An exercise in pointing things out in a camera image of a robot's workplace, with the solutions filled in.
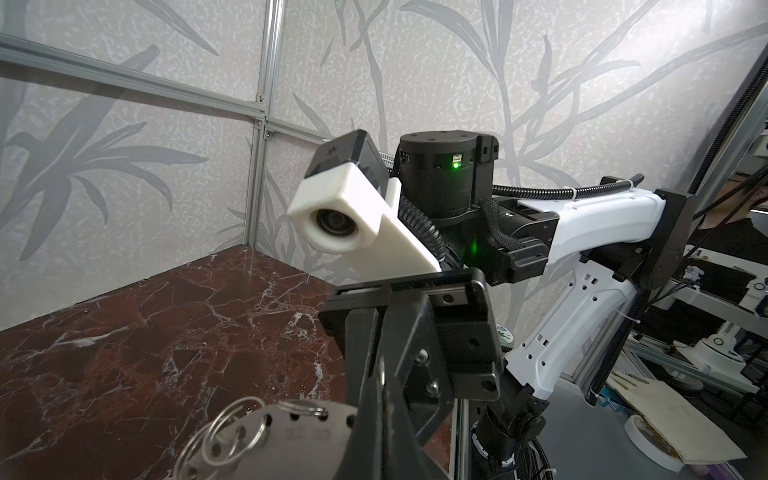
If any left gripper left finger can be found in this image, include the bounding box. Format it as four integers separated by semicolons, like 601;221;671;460
335;360;384;479

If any white plate outside cell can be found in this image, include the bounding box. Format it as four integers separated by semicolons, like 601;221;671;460
624;414;685;473

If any beige board outside cell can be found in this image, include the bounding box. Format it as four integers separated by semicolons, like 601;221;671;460
608;372;747;465

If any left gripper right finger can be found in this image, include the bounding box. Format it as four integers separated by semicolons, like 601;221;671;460
382;374;446;479

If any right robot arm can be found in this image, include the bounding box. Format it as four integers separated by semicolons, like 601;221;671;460
288;130;692;479

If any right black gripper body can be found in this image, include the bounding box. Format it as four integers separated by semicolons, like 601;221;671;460
319;268;503;444

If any round metal key organizer ring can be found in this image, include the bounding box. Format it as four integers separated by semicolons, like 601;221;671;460
170;395;361;480

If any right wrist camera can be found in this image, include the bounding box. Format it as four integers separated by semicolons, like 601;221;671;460
286;129;441;281

